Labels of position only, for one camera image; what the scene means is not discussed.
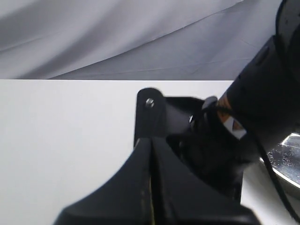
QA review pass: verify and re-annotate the grey fabric backdrop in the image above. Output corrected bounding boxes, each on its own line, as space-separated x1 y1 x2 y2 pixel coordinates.
0 0 280 80

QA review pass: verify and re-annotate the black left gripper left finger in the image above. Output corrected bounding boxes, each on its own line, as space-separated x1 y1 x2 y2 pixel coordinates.
54 138 152 225

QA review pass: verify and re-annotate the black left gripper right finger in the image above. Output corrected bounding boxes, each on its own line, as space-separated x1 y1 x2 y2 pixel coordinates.
151 138 237 225

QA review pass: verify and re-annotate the round stainless steel dish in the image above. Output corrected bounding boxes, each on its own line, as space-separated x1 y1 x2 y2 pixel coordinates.
268 133 300 199

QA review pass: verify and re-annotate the black camera cable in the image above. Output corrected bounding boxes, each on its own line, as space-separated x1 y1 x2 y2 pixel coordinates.
201 110 300 225

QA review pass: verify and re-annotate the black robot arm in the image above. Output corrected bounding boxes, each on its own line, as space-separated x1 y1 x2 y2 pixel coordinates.
55 0 300 225

